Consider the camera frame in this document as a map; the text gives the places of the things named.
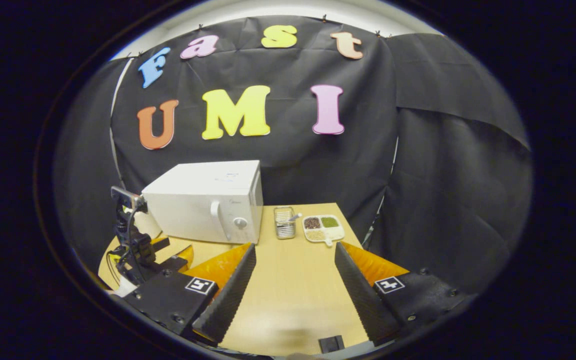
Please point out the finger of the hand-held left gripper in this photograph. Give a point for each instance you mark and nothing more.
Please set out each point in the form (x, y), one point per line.
(175, 262)
(160, 243)

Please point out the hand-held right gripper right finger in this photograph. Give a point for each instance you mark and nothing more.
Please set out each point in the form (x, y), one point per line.
(363, 295)

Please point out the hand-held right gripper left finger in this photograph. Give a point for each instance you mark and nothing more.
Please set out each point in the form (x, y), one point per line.
(228, 295)

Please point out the white microwave oven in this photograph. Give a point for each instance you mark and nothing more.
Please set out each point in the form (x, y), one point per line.
(198, 210)

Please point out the white divided grain dish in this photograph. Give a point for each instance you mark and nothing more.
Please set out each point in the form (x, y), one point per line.
(323, 229)

